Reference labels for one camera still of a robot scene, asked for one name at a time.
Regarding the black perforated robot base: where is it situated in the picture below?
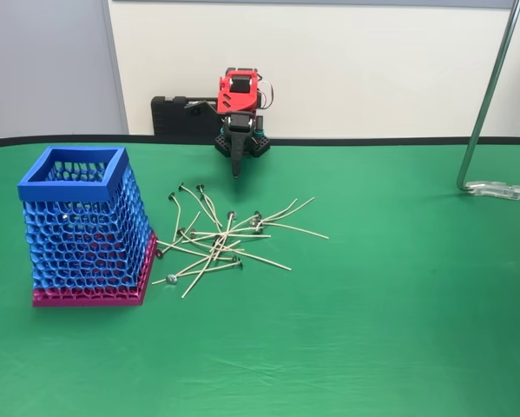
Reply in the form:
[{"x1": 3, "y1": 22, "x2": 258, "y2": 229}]
[{"x1": 214, "y1": 132, "x2": 272, "y2": 158}]

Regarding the blue lattice box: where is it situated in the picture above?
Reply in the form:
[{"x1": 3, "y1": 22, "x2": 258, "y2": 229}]
[{"x1": 16, "y1": 146, "x2": 160, "y2": 308}]

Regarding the black plastic tool case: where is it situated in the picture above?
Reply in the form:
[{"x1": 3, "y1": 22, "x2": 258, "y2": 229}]
[{"x1": 150, "y1": 95, "x2": 221, "y2": 139}]

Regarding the green table cloth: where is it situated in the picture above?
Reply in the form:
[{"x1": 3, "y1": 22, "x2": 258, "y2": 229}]
[{"x1": 0, "y1": 137, "x2": 520, "y2": 417}]

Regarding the silver metal stand pole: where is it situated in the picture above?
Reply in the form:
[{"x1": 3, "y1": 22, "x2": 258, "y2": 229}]
[{"x1": 456, "y1": 0, "x2": 520, "y2": 197}]

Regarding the clear plastic stand clamp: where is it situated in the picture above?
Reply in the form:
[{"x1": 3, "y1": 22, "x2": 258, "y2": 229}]
[{"x1": 464, "y1": 180, "x2": 520, "y2": 202}]

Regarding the red white servo cable loop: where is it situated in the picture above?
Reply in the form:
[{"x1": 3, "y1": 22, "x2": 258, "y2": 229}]
[{"x1": 257, "y1": 80, "x2": 276, "y2": 109}]

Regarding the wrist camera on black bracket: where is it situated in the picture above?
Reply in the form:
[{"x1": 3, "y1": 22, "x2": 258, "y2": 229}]
[{"x1": 183, "y1": 99, "x2": 221, "y2": 118}]

